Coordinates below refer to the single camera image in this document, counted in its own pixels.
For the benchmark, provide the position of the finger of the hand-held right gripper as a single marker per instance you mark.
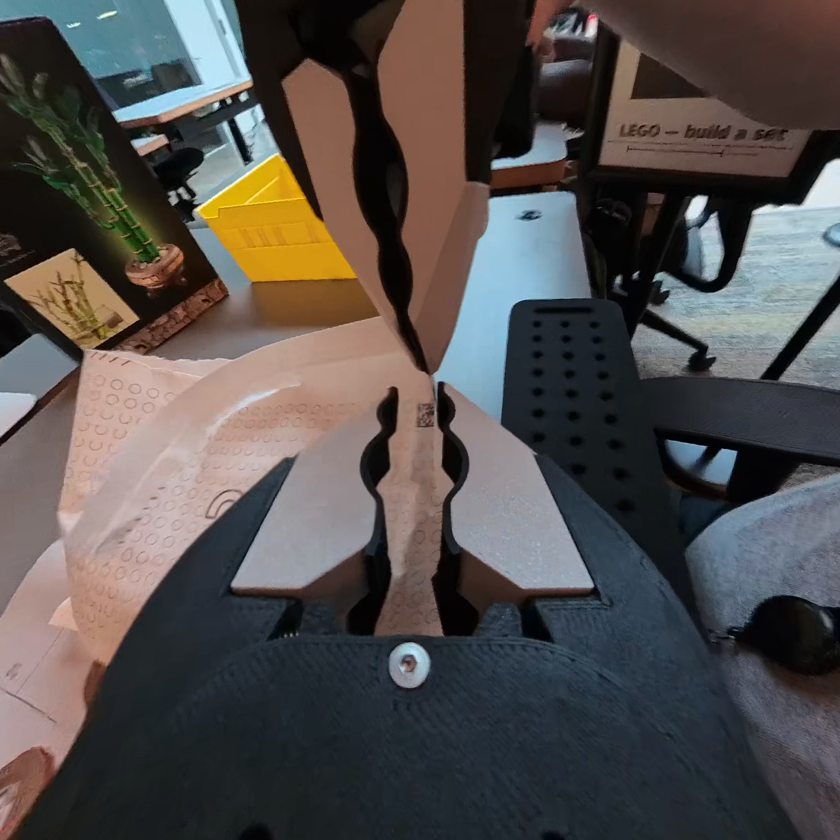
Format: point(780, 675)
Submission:
point(328, 164)
point(439, 131)

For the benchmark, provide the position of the grey desk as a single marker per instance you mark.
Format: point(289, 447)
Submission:
point(525, 275)

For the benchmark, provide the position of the white instruction booklet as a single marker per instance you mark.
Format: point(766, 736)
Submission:
point(33, 689)

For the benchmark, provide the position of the wooden background table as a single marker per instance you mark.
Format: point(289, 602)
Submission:
point(184, 105)

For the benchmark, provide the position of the black bamboo set box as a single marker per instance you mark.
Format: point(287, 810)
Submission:
point(79, 197)

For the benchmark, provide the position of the white framed sign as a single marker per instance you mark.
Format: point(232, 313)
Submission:
point(709, 141)

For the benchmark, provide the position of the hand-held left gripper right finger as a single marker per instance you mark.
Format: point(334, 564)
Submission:
point(518, 518)

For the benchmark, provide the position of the white paper bag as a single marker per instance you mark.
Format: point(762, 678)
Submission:
point(197, 459)

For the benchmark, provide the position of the person's right forearm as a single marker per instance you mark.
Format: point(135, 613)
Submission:
point(722, 52)

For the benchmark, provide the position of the black chair frame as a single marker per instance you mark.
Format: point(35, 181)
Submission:
point(754, 407)

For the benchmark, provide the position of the yellow plastic bin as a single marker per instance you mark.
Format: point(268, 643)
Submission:
point(275, 243)

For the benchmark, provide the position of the grey chicken print shirt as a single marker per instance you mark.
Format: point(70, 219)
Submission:
point(754, 558)

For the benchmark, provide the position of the black perforated chair armrest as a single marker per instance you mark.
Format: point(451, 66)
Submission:
point(577, 407)

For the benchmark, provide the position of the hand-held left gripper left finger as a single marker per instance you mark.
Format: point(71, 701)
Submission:
point(308, 518)

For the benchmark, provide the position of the black office chair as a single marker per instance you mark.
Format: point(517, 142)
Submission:
point(610, 249)
point(177, 174)

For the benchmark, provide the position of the black badge reel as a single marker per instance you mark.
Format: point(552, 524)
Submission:
point(787, 630)

